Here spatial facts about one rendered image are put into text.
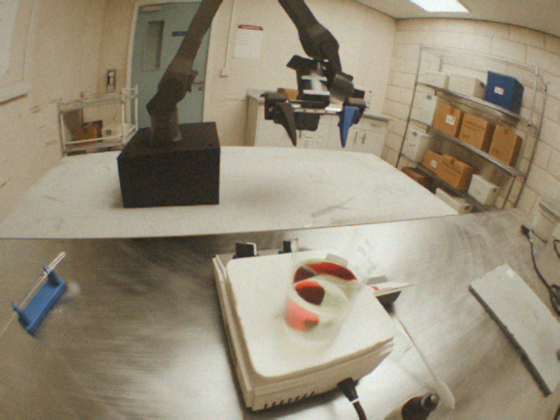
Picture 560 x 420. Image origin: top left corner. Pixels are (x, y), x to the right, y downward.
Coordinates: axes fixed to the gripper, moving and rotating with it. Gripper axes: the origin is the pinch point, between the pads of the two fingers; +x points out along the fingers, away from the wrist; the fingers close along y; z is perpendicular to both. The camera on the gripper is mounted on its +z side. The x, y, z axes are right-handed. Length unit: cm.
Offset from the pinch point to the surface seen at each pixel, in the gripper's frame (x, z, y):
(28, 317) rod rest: 33, -14, 40
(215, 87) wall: -193, 172, 64
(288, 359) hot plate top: 31.4, -18.5, 8.2
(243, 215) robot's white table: 12.7, 8.8, 13.0
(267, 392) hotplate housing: 34.2, -18.0, 9.7
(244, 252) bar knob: 22.1, -6.7, 11.7
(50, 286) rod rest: 28.5, -9.6, 39.0
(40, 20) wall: -123, -5, 169
